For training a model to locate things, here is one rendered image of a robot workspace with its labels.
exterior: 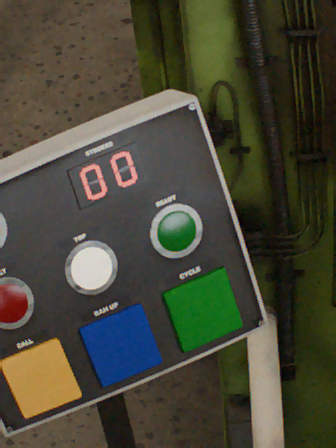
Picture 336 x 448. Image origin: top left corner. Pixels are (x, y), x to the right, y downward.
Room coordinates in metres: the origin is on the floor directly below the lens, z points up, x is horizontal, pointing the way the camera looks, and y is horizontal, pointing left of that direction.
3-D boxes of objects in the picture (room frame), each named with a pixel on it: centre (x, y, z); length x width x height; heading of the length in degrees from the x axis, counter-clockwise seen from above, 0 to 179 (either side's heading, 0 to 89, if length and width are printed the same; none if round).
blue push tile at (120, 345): (0.88, 0.07, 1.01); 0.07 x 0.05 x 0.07; 111
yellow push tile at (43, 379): (0.84, 0.16, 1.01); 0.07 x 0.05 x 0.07; 111
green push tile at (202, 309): (0.91, -0.02, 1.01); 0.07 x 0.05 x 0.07; 111
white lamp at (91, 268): (0.92, 0.09, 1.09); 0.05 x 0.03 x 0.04; 86
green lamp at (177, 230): (0.96, -0.01, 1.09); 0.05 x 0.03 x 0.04; 86
